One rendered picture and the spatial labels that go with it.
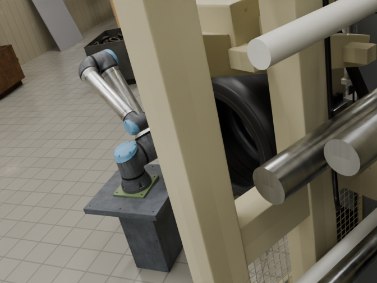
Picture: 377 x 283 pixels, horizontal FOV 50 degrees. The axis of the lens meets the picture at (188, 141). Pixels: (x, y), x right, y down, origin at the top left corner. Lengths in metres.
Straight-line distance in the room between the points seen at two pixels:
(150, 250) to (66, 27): 8.07
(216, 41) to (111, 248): 2.40
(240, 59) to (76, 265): 2.45
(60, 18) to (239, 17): 9.36
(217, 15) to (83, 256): 2.48
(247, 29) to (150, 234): 1.84
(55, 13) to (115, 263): 7.88
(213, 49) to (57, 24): 9.22
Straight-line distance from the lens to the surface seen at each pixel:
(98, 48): 6.17
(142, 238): 2.68
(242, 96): 1.43
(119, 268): 2.97
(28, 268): 3.36
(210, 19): 1.01
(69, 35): 10.23
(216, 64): 0.96
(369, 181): 1.68
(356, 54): 1.31
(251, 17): 1.00
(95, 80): 2.42
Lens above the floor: 1.96
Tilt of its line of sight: 28 degrees down
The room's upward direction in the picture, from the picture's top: 13 degrees counter-clockwise
